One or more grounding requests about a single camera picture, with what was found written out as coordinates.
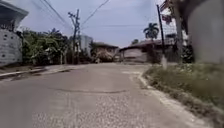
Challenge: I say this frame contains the brown-roofed house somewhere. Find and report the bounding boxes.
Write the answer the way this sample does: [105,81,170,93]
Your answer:
[89,41,120,64]

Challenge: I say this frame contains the low house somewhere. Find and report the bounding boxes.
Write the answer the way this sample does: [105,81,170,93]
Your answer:
[119,39,178,64]

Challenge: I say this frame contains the pale tall building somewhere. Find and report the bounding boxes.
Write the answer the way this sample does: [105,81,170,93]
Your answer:
[79,34,94,54]

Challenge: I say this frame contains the grey concrete road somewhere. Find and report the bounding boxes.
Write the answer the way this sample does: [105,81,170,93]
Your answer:
[0,62,214,128]

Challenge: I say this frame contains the utility pole with crossarms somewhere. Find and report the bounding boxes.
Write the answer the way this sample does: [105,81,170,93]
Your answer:
[67,8,82,65]

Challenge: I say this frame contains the palm tree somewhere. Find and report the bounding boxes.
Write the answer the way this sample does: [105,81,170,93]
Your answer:
[143,22,160,43]

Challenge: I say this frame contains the dark utility pole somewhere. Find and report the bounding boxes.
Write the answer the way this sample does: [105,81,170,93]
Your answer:
[156,4,168,69]

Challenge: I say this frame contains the green bushes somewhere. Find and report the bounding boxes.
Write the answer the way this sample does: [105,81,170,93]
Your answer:
[19,28,93,66]

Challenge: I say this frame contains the concrete kerb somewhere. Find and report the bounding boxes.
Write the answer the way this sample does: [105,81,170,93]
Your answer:
[136,71,214,128]

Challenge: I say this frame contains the dry grass verge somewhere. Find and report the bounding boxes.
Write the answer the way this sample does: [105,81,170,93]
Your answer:
[143,62,224,128]

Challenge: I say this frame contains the raised concrete pavement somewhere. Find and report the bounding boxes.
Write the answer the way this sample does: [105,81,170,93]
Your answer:
[0,64,74,81]

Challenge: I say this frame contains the overhead wires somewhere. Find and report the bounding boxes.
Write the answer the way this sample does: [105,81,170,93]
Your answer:
[31,0,111,31]

